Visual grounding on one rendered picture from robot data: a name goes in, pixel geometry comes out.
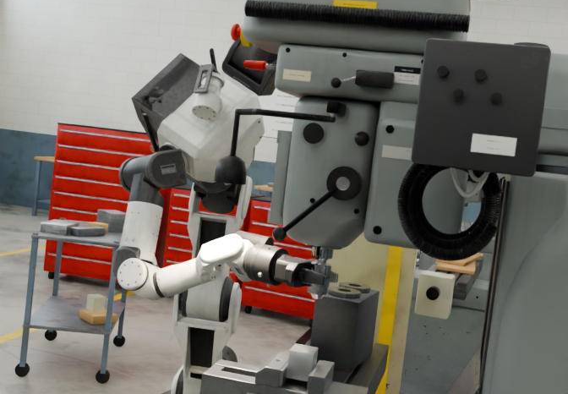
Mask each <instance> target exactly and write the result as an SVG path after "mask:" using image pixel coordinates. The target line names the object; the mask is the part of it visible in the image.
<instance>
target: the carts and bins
mask: <svg viewBox="0 0 568 394"><path fill-rule="evenodd" d="M125 216H126V213H125V212H121V211H117V210H98V213H97V221H96V222H82V221H73V220H65V218H62V217H61V218H60V219H59V220H55V219H54V220H50V221H47V222H41V230H40V231H38V232H36V233H33V234H32V235H31V238H32V243H31V251H30V268H29V276H28V285H27V294H26V302H25V318H24V324H23V326H22V327H23V336H22V345H21V354H20V362H19V364H17V366H16V367H15V374H16V375H17V376H20V377H23V376H26V375H27V374H28V373H29V372H30V366H29V365H28V364H27V363H26V359H27V351H28V342H29V334H30V328H34V329H43V330H47V331H46V332H45V338H46V339H47V340H48V341H52V340H54V339H55V338H56V337H57V331H71V332H80V333H90V334H100V335H104V341H103V349H102V357H101V369H100V370H98V372H97V373H96V380H97V381H98V382H99V383H102V384H103V383H106V382H108V380H109V378H110V373H109V371H108V370H107V356H108V348H109V340H110V335H111V333H112V330H113V328H114V326H115V325H116V324H117V321H118V319H119V322H118V331H117V335H116V336H115V337H114V339H113V343H114V345H115V346H117V347H121V346H122V345H123V344H124V343H125V337H124V336H123V321H124V313H125V305H126V304H127V302H126V297H127V289H124V288H123V290H122V298H121V301H116V300H114V293H115V284H116V277H115V275H114V273H113V271H112V270H113V263H114V259H115V254H116V250H117V249H118V248H119V247H120V243H121V237H122V233H123V225H124V221H125ZM39 239H46V240H55V241H57V255H56V264H55V272H54V281H53V289H52V296H51V297H50V298H49V299H48V300H47V301H46V302H45V303H44V304H43V305H42V306H41V307H40V308H39V309H38V310H37V311H36V312H35V313H34V314H33V315H31V309H32V300H33V292H34V283H35V274H36V258H37V250H38V241H39ZM63 242H72V243H81V244H97V245H106V246H113V253H112V268H111V277H110V285H109V293H108V300H107V299H106V297H104V296H102V295H100V294H87V298H81V297H71V296H63V295H57V292H58V284H59V276H60V267H61V259H62V250H63Z"/></svg>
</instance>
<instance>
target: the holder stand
mask: <svg viewBox="0 0 568 394"><path fill-rule="evenodd" d="M379 295H380V291H378V290H373V289H370V286H368V285H365V284H361V283H356V282H340V283H339V285H337V286H335V287H329V292H328V294H327V295H324V297H323V298H322V299H315V306H314V319H313V327H312V334H311V341H310V346H311V347H318V348H319V349H318V356H317V363H318V362H319V360H322V361H323V360H325V361H330V362H334V363H335V365H334V369H338V370H343V371H346V372H351V371H352V370H354V369H355V368H356V367H357V366H358V365H360V364H361V363H362V362H363V361H364V360H365V359H366V358H367V357H368V356H370V355H371V354H372V350H373V343H374V330H375V323H376V316H377V309H378V302H379Z"/></svg>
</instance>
